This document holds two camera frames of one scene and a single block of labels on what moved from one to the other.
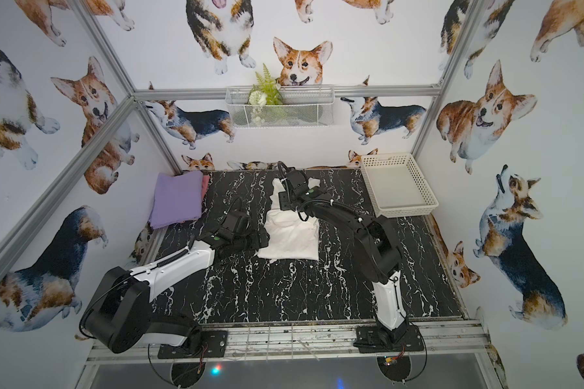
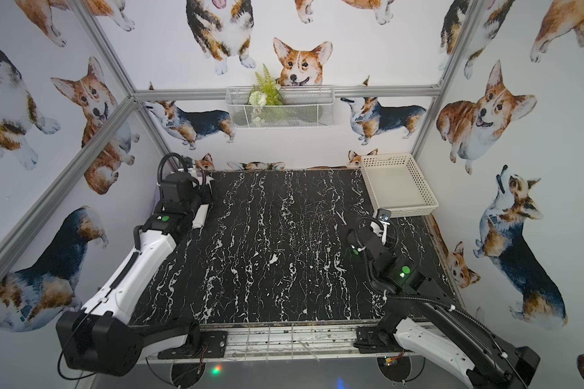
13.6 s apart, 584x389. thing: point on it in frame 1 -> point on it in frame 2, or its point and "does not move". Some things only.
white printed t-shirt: [289, 236] -> [199, 220]
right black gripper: [283, 201] -> [350, 232]
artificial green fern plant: [264, 93] does not move
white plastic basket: [396, 187] does not move
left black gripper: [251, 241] -> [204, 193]
